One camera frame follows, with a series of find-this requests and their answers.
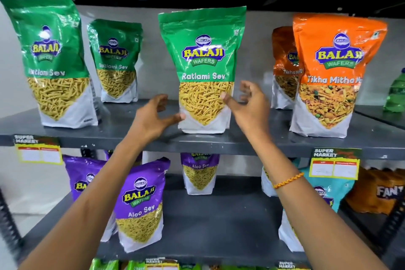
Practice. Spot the person's left hand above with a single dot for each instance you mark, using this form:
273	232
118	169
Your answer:
147	124

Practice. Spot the person's right hand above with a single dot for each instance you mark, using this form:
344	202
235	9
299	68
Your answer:
253	114

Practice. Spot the person's right thumb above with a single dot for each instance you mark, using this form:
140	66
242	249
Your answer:
231	103

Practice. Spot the person's left thumb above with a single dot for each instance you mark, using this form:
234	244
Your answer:
172	120

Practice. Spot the person's left forearm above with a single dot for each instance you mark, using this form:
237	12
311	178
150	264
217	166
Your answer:
91	203

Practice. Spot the person's right forearm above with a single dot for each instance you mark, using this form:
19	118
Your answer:
310	212

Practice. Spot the orange snack packet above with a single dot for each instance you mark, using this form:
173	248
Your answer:
332	67
283	57

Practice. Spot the dark grey metal shelf rack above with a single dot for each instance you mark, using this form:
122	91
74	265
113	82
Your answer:
376	118
205	216

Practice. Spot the yellow-framed shelf price label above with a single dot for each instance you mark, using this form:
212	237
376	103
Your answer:
38	152
335	165
292	266
161	264

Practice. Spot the light green snack packet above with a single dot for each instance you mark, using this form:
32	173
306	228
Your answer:
103	265
136	266

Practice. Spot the green plastic bottle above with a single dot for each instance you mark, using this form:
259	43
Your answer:
395	95

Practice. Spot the pack of orange soda bottles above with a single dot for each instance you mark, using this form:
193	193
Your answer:
373	190

